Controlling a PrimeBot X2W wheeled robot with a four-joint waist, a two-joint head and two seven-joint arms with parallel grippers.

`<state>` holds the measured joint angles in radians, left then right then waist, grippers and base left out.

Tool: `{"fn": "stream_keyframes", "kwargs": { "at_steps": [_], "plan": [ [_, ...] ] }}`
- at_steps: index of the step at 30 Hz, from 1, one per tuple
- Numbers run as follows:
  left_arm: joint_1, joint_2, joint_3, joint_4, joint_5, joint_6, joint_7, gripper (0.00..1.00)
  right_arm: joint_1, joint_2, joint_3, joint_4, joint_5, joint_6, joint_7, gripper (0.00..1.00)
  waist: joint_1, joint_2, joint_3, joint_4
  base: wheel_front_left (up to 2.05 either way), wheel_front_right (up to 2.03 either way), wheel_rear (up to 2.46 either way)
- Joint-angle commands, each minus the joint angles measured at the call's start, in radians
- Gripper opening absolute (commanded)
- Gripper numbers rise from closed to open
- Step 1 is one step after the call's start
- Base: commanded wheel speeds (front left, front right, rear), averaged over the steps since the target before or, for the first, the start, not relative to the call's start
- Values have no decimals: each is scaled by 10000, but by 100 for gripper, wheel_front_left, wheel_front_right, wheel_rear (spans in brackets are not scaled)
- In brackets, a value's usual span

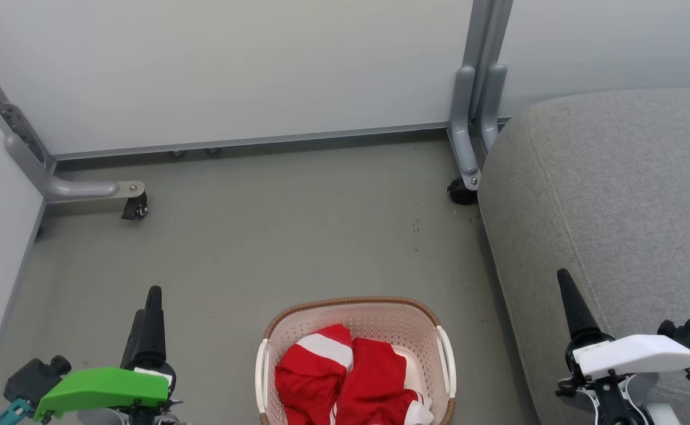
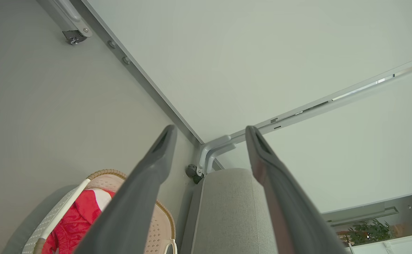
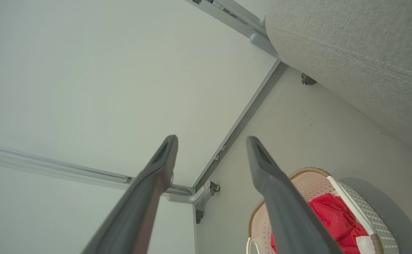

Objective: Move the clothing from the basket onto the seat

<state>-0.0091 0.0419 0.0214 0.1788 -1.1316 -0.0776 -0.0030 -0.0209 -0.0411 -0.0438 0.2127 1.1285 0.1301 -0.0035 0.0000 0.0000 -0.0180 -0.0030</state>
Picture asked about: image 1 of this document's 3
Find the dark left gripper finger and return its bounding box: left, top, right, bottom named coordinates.
left=120, top=309, right=145, bottom=368
left=135, top=286, right=175, bottom=374

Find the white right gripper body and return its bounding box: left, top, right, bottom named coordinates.
left=566, top=334, right=690, bottom=382

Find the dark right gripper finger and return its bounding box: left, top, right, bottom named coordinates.
left=557, top=269, right=613, bottom=349

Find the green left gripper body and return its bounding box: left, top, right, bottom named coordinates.
left=33, top=366, right=172, bottom=423

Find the red garment with white band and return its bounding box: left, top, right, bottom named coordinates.
left=275, top=323, right=355, bottom=425

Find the red garment with striped trim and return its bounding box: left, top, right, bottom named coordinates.
left=333, top=338, right=434, bottom=425

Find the grey fabric sofa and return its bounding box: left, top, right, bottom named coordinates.
left=478, top=86, right=690, bottom=425

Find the black caster wheel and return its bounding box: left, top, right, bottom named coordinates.
left=122, top=192, right=149, bottom=221
left=447, top=177, right=479, bottom=206

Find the white perforated laundry basket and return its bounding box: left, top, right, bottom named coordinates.
left=255, top=296, right=457, bottom=425

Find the teal left camera connector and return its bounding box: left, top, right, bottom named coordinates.
left=0, top=397, right=32, bottom=425

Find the grey partition foot bracket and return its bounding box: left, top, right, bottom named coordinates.
left=0, top=38, right=146, bottom=205

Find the grey partition base rail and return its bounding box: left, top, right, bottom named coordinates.
left=54, top=121, right=453, bottom=161

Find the grey partition post with feet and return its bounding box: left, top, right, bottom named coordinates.
left=448, top=0, right=514, bottom=191

